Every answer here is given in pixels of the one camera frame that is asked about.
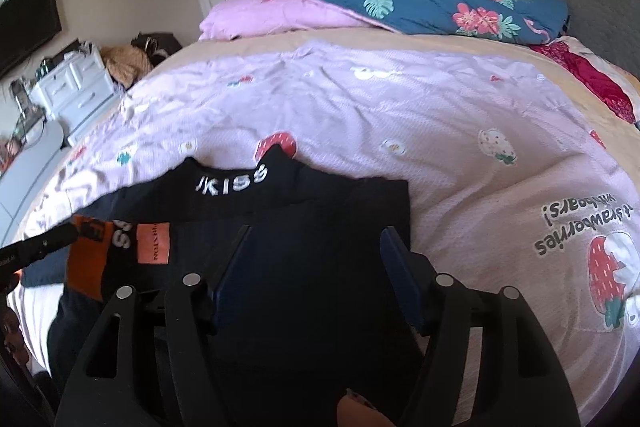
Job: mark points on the black television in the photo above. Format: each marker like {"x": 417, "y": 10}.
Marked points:
{"x": 25, "y": 27}

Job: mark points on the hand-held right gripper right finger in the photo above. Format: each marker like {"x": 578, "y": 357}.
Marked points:
{"x": 400, "y": 272}

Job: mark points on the red patterned pillow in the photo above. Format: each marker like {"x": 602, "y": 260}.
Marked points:
{"x": 590, "y": 77}

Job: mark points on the white round table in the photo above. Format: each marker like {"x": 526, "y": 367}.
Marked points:
{"x": 30, "y": 162}

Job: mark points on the tan cloth bundle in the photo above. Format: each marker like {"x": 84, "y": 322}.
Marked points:
{"x": 125, "y": 64}

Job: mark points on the blue floral quilt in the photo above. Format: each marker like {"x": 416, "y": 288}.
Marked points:
{"x": 425, "y": 2}

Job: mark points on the white drawer cabinet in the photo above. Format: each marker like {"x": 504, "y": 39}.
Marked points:
{"x": 75, "y": 82}

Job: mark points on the black bag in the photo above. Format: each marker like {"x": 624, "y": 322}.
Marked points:
{"x": 160, "y": 43}

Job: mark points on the person's right hand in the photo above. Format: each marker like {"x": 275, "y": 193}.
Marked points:
{"x": 360, "y": 409}

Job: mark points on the beige bed cover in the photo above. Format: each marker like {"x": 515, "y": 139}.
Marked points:
{"x": 425, "y": 41}

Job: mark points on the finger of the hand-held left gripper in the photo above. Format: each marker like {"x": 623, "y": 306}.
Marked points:
{"x": 45, "y": 241}

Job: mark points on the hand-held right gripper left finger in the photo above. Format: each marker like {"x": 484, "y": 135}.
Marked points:
{"x": 232, "y": 277}

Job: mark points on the black garment with white lettering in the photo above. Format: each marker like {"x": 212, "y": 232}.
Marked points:
{"x": 310, "y": 207}

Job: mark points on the pink strawberry print bedsheet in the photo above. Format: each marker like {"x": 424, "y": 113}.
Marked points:
{"x": 400, "y": 107}

